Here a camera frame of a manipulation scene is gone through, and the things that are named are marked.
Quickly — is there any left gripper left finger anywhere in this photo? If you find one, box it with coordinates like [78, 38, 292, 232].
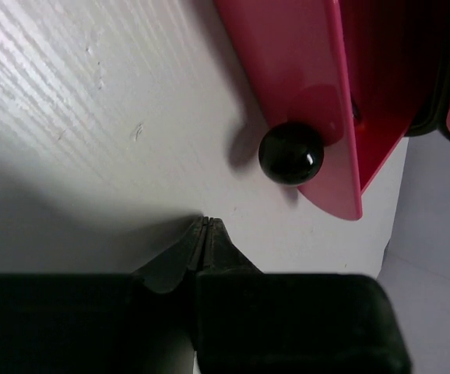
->
[0, 217, 209, 373]

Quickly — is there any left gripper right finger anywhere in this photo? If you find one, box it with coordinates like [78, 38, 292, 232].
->
[195, 219, 411, 373]

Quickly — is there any black drawer cabinet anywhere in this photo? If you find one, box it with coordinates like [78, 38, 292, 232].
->
[406, 1, 450, 139]

